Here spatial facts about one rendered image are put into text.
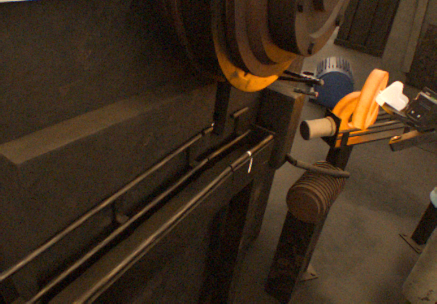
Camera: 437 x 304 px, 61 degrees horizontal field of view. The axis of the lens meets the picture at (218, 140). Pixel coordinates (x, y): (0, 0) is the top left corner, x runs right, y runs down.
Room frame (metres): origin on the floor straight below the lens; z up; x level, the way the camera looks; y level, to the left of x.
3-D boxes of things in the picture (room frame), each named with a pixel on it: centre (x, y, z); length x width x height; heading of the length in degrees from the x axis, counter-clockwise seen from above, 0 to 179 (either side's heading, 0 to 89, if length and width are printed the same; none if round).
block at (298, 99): (0.96, -0.16, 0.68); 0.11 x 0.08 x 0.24; 59
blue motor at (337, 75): (2.89, -0.84, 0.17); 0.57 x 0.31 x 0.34; 169
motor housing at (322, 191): (0.96, -0.34, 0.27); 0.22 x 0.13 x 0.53; 149
